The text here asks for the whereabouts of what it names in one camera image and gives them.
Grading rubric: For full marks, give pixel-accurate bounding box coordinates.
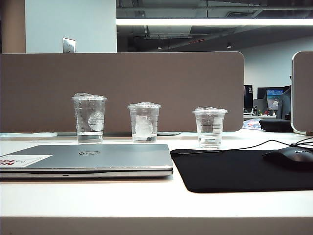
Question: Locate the brown divider white edge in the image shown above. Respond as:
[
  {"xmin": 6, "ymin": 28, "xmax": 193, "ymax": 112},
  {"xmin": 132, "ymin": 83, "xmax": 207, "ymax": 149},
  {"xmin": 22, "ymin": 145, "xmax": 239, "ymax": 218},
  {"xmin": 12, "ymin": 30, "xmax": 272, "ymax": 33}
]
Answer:
[{"xmin": 291, "ymin": 50, "xmax": 313, "ymax": 136}]

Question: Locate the black oval pouch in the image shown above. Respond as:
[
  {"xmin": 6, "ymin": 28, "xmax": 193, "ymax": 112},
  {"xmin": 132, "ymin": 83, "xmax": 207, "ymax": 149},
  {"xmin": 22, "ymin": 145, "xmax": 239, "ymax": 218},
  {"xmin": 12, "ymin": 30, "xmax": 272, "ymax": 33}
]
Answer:
[{"xmin": 258, "ymin": 118, "xmax": 294, "ymax": 133}]

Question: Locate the tall clear cup round logo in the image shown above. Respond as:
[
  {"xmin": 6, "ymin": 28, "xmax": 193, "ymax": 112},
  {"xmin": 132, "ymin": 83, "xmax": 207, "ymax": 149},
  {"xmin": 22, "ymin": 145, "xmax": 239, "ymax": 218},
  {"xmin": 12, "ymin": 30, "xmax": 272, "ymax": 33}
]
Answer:
[{"xmin": 71, "ymin": 92, "xmax": 108, "ymax": 144}]

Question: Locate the blue patterned sheet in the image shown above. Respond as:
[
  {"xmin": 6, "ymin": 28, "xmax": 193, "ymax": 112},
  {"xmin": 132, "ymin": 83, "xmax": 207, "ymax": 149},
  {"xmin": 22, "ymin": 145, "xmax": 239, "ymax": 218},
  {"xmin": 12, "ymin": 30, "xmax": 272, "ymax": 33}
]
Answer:
[{"xmin": 244, "ymin": 118, "xmax": 264, "ymax": 129}]

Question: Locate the black computer mouse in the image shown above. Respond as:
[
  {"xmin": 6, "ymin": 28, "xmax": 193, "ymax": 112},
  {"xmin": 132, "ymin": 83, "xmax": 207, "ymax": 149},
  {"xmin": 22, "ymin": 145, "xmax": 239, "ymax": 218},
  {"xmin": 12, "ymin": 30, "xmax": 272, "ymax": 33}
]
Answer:
[{"xmin": 262, "ymin": 146, "xmax": 313, "ymax": 164}]

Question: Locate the long white ceiling light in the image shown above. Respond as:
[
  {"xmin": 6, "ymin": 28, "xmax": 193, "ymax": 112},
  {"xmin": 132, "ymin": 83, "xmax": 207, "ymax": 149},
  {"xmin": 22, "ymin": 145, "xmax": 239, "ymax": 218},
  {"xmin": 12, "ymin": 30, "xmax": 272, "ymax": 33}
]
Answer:
[{"xmin": 116, "ymin": 18, "xmax": 313, "ymax": 26}]

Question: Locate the metal wall switch plate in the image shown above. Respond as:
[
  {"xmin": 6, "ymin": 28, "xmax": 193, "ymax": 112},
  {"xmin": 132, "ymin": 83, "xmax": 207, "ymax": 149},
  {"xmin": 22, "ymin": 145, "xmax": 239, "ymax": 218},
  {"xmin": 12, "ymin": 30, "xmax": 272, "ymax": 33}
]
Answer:
[{"xmin": 62, "ymin": 37, "xmax": 76, "ymax": 53}]

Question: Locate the black sign white numeral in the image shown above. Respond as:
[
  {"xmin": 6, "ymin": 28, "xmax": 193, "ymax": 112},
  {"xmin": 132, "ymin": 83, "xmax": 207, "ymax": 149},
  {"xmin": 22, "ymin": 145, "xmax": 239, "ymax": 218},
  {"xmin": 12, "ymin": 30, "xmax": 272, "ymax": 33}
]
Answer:
[{"xmin": 243, "ymin": 84, "xmax": 254, "ymax": 109}]

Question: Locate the wide brown desk divider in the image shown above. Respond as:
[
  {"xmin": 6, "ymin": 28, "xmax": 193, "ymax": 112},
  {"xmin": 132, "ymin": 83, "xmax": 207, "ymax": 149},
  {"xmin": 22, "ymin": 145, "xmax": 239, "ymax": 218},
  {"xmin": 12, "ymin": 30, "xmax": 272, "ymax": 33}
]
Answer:
[{"xmin": 0, "ymin": 51, "xmax": 245, "ymax": 134}]

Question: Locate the small clear plastic lidded cup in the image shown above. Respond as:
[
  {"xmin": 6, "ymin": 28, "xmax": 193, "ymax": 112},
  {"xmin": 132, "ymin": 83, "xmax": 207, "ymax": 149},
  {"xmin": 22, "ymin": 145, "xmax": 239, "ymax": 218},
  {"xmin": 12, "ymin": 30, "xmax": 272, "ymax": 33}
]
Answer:
[{"xmin": 192, "ymin": 106, "xmax": 228, "ymax": 149}]

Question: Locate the clear cup white paper label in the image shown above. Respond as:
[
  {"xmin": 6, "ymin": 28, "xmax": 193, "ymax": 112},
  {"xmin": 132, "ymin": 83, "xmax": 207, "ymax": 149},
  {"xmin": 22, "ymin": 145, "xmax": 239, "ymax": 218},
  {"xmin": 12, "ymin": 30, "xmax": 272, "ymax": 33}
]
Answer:
[{"xmin": 127, "ymin": 102, "xmax": 162, "ymax": 143}]

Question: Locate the white red laptop sticker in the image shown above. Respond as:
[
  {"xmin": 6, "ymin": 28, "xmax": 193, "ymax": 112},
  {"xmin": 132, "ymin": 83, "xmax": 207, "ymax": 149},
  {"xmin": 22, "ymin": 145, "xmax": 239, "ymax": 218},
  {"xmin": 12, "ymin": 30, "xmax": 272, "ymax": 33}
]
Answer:
[{"xmin": 0, "ymin": 154, "xmax": 53, "ymax": 168}]

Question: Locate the black mouse cable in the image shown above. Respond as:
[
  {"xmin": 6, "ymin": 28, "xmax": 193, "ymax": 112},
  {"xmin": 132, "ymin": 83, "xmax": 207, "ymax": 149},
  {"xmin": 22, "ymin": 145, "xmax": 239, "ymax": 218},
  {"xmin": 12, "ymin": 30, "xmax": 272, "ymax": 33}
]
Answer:
[{"xmin": 177, "ymin": 140, "xmax": 295, "ymax": 155}]

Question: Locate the black mouse pad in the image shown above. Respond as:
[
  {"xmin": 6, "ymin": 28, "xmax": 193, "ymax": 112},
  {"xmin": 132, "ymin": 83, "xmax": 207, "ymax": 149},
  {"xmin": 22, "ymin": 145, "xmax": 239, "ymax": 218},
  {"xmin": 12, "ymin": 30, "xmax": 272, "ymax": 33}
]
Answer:
[{"xmin": 170, "ymin": 148, "xmax": 313, "ymax": 193}]

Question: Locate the silver Dell laptop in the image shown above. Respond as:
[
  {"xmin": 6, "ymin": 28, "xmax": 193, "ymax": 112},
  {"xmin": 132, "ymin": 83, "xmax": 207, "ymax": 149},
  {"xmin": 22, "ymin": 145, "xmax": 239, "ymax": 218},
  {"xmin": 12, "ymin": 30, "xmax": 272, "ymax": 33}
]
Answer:
[{"xmin": 0, "ymin": 143, "xmax": 174, "ymax": 180}]

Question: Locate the background computer monitor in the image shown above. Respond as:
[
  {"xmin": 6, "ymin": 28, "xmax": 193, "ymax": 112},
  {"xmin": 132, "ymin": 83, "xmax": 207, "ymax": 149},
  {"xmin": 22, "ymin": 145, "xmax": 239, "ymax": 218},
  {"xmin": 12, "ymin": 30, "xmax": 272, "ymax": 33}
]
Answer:
[{"xmin": 266, "ymin": 88, "xmax": 286, "ymax": 111}]

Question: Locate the thin black desk cable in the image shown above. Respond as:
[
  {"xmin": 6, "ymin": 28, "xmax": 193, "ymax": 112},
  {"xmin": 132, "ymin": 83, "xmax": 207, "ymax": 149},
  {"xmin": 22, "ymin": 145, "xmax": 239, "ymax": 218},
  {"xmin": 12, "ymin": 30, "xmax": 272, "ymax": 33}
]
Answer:
[{"xmin": 291, "ymin": 136, "xmax": 313, "ymax": 147}]

